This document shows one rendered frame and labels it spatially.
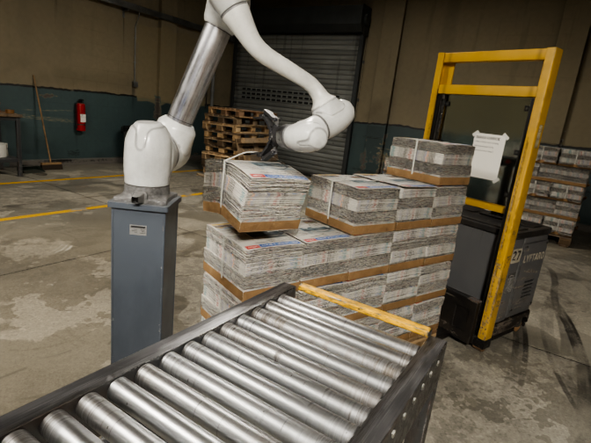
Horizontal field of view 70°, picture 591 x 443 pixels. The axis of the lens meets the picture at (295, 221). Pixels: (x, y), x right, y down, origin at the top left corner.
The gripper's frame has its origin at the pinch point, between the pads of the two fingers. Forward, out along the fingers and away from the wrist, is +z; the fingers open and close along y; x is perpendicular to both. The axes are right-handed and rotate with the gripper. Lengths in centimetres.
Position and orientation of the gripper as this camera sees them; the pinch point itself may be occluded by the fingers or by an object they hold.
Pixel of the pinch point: (256, 134)
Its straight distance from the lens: 179.5
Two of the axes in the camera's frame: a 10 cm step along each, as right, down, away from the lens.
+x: 8.0, -0.5, 6.0
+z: -5.9, -1.8, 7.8
